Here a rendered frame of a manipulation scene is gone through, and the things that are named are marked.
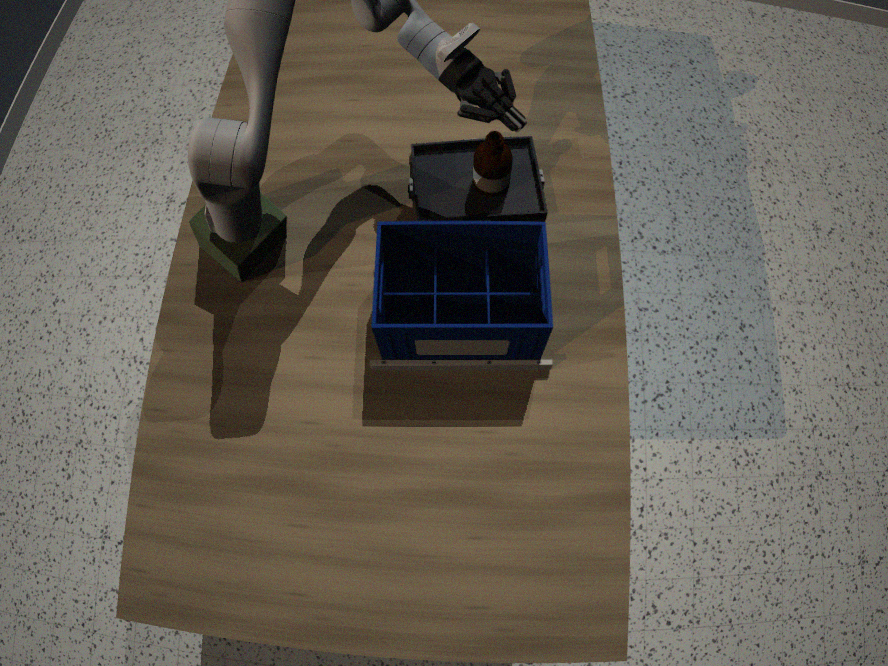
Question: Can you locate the blue crate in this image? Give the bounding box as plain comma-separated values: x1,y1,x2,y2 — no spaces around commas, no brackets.
372,221,553,360

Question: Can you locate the brown glass bottle with white label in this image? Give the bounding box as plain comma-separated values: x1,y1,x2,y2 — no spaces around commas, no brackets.
473,131,513,197

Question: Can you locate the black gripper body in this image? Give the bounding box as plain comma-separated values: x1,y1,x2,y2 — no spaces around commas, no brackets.
439,50,498,106

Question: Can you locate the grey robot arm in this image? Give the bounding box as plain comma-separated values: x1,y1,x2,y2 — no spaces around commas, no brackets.
188,0,480,243

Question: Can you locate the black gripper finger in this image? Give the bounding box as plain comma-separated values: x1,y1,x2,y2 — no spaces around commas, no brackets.
482,69,527,127
457,83,523,133

